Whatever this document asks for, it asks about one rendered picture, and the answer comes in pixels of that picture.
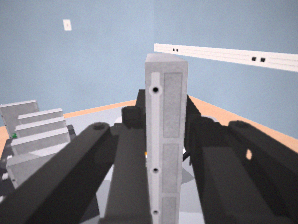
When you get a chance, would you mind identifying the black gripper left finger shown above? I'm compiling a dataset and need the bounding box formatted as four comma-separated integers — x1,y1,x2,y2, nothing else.
0,89,153,224

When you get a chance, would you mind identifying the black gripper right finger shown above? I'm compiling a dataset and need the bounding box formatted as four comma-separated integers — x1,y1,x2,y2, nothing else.
184,94,298,224

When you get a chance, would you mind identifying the black drive dock housing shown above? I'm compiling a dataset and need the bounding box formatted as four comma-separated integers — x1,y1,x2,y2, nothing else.
0,125,100,224

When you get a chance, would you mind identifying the grey flat mat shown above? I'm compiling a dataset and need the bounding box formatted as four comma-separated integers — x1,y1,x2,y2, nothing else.
65,105,205,224

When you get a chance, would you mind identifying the white hard drive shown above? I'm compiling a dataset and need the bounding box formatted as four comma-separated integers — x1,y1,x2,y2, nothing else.
0,99,40,138
18,108,64,125
145,53,189,224
6,142,69,189
15,116,67,138
11,127,71,156

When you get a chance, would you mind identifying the black-framed status screen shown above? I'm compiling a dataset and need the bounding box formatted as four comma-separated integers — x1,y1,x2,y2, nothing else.
146,147,190,162

